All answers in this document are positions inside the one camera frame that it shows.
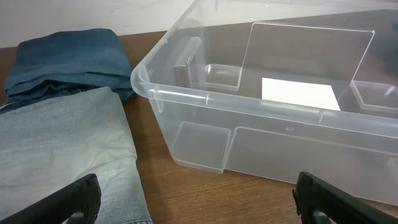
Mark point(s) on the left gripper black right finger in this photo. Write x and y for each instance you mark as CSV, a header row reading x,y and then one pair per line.
x,y
318,201

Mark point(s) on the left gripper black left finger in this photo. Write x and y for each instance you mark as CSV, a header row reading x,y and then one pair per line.
x,y
78,202

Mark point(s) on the light blue jeans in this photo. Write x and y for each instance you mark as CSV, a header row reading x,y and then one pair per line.
x,y
50,144

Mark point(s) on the clear plastic storage bin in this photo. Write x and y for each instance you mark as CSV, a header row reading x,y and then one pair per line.
x,y
203,80

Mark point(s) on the dark blue jeans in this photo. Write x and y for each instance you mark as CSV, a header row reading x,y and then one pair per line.
x,y
67,63

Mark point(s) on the white label in bin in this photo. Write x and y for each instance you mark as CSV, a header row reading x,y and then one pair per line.
x,y
299,93

